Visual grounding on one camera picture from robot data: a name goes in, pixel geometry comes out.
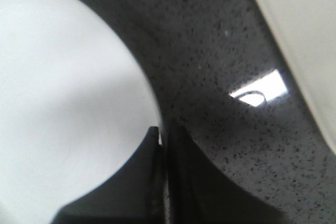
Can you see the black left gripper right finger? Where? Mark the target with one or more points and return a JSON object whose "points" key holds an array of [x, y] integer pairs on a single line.
{"points": [[201, 193]]}

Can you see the white round plate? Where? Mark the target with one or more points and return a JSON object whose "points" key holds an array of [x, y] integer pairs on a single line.
{"points": [[75, 105]]}

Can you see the cream rabbit serving tray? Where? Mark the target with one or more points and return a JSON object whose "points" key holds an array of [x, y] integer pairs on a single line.
{"points": [[305, 33]]}

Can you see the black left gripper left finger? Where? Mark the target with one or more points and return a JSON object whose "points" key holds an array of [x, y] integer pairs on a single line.
{"points": [[134, 194]]}

